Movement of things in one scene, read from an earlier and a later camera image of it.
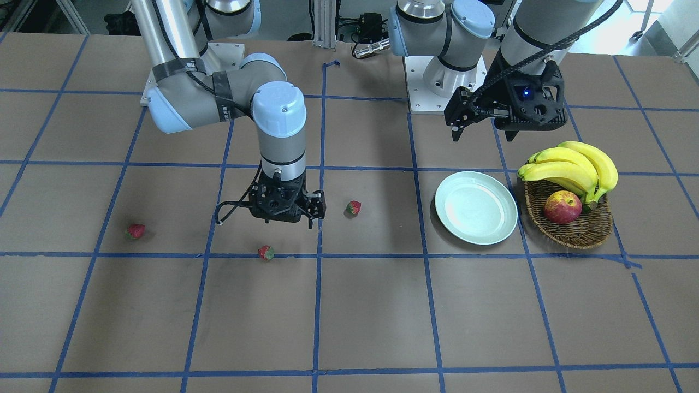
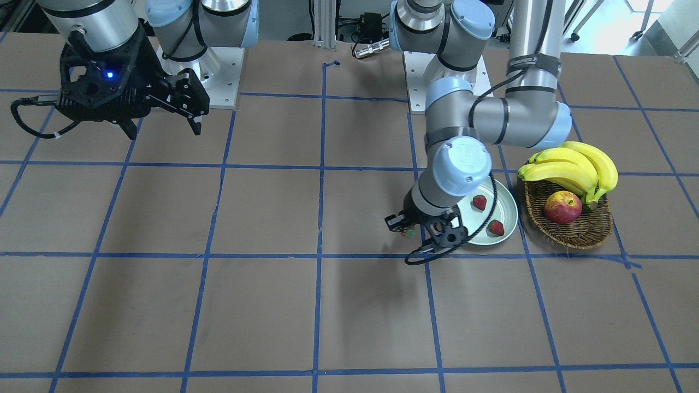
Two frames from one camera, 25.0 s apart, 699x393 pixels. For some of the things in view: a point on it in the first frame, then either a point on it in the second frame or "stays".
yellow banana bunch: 580,167 stays
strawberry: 353,208 to 496,227
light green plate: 475,207 stays
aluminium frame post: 325,24 stays
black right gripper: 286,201 to 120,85
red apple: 562,207 stays
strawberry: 266,252 to 479,201
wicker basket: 588,230 stays
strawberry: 135,231 to 409,232
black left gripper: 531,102 to 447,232
